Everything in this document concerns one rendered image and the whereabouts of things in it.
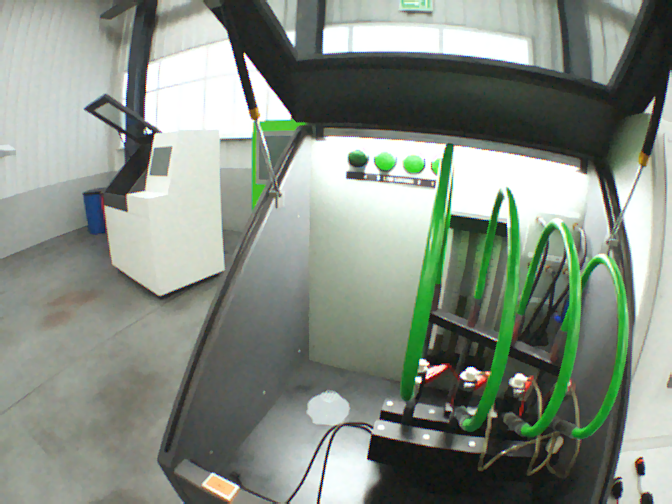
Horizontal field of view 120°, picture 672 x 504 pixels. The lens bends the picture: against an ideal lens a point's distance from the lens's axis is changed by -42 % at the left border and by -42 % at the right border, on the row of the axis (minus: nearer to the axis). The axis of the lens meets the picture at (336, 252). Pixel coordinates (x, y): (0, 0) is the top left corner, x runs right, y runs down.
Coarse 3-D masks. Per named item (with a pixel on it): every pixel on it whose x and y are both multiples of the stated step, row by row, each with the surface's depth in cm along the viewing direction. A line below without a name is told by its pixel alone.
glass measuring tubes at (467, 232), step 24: (456, 216) 62; (480, 216) 62; (456, 240) 64; (480, 240) 64; (504, 240) 61; (456, 264) 66; (480, 264) 66; (504, 264) 62; (456, 288) 69; (456, 312) 69; (480, 312) 68; (432, 336) 74; (456, 336) 70; (432, 360) 73; (456, 360) 71; (480, 360) 70
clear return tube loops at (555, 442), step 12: (480, 372) 44; (540, 396) 39; (492, 408) 40; (540, 408) 37; (576, 408) 36; (576, 420) 34; (528, 444) 39; (552, 444) 37; (576, 444) 31; (480, 456) 36; (576, 456) 30; (480, 468) 36; (528, 468) 33; (540, 468) 35
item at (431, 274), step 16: (448, 144) 37; (448, 160) 33; (448, 176) 31; (448, 192) 30; (432, 208) 29; (448, 208) 55; (432, 224) 28; (448, 224) 57; (432, 240) 27; (432, 256) 27; (432, 272) 27; (432, 288) 26; (416, 304) 27; (416, 320) 26; (416, 336) 26; (416, 352) 26; (416, 368) 27; (400, 384) 29
